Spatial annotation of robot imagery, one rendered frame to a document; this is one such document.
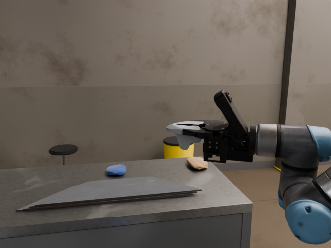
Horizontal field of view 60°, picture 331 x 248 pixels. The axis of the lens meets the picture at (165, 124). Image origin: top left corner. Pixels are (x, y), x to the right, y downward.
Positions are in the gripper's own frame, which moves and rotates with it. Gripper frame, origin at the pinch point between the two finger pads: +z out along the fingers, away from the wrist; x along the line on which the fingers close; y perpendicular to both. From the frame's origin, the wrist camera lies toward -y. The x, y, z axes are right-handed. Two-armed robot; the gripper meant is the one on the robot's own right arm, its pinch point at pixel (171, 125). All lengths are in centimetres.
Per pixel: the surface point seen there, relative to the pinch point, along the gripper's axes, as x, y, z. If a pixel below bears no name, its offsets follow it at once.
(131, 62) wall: 292, 25, 137
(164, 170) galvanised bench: 64, 50, 23
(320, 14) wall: 417, -25, -107
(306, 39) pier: 384, 7, -87
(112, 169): 51, 45, 47
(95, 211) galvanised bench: 16, 43, 36
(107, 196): 24, 42, 35
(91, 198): 21, 41, 40
